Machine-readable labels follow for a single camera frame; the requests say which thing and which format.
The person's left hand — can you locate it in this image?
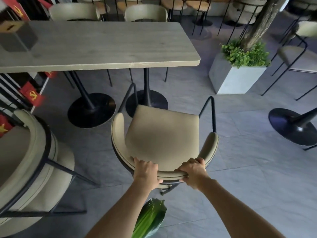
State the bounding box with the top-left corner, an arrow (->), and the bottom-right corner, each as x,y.
133,157 -> 164,193

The person's right hand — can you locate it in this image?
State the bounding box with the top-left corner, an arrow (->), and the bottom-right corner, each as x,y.
175,158 -> 211,192

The beige chair with black frame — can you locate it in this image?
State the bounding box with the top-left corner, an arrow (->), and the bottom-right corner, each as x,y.
0,109 -> 101,238
224,0 -> 268,35
48,3 -> 113,88
262,21 -> 317,101
123,4 -> 169,83
111,83 -> 219,196

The person's left forearm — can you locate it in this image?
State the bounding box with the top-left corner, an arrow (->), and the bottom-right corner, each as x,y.
84,183 -> 155,238

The person's right forearm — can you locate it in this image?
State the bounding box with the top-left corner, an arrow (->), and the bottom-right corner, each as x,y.
197,178 -> 287,238

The grey concrete planter box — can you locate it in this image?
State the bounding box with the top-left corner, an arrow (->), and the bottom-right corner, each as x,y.
208,52 -> 267,95

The green leafy plant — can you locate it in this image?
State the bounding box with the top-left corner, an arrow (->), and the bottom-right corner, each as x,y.
221,40 -> 271,69

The brown tree trunk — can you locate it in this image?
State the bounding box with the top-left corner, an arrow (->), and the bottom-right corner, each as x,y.
241,0 -> 291,51

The grey square tissue box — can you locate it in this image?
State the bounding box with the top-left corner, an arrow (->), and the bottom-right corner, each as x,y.
0,21 -> 39,53

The black round pedestal table base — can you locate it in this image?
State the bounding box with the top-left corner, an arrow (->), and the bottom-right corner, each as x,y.
67,71 -> 116,128
125,68 -> 169,118
192,11 -> 213,27
268,108 -> 317,146

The wooden seat chair black frame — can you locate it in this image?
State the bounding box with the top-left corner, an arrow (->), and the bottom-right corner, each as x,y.
160,0 -> 189,21
76,0 -> 111,15
116,0 -> 144,11
185,0 -> 215,35

